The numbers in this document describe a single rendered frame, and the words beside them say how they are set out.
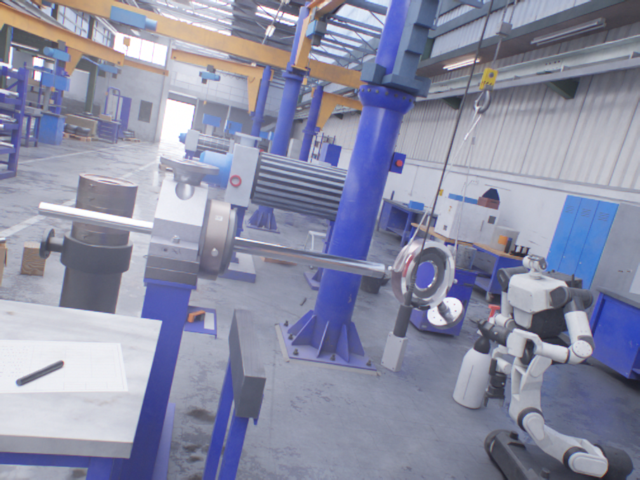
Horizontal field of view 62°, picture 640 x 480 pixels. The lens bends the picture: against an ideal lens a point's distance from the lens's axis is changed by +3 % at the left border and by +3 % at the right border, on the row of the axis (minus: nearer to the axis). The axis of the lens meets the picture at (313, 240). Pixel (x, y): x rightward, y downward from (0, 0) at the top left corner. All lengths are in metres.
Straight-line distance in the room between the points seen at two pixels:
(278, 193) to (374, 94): 2.25
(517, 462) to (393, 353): 1.60
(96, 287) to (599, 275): 5.53
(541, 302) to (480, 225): 6.36
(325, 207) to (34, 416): 4.98
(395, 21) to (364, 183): 1.19
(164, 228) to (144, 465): 1.00
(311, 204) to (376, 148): 2.15
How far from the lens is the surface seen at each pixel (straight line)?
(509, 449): 3.45
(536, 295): 2.90
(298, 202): 5.99
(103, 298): 3.91
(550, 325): 3.00
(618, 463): 3.57
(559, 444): 3.39
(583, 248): 7.25
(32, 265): 5.13
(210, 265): 2.31
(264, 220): 9.55
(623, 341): 6.30
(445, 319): 2.93
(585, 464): 3.44
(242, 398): 1.72
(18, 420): 1.39
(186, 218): 2.21
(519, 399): 3.17
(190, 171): 2.33
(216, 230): 2.27
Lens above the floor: 1.59
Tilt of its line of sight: 10 degrees down
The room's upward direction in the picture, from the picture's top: 13 degrees clockwise
